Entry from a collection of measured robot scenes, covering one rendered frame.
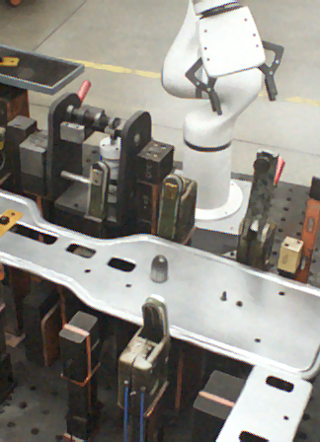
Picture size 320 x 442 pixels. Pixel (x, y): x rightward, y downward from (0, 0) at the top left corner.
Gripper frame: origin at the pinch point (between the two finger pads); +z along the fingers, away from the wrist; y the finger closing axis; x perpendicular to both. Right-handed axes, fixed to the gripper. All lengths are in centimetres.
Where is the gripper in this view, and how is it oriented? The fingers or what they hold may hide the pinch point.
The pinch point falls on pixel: (245, 102)
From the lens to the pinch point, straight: 126.6
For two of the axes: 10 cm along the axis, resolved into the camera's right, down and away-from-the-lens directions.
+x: -0.2, 1.6, -9.9
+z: 2.7, 9.5, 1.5
